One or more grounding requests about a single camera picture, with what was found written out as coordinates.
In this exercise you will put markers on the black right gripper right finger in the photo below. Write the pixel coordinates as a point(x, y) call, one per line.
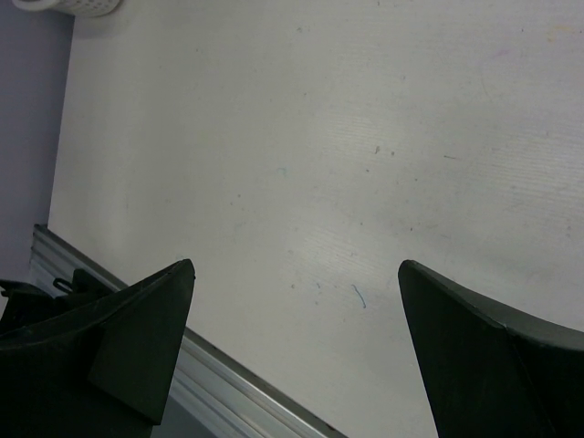
point(490, 370)

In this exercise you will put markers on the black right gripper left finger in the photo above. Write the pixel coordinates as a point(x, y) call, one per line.
point(94, 362)

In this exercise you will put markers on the aluminium table front rail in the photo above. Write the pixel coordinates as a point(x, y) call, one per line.
point(225, 398)

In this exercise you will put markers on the white plastic laundry basket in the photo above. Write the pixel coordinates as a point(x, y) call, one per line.
point(80, 8)

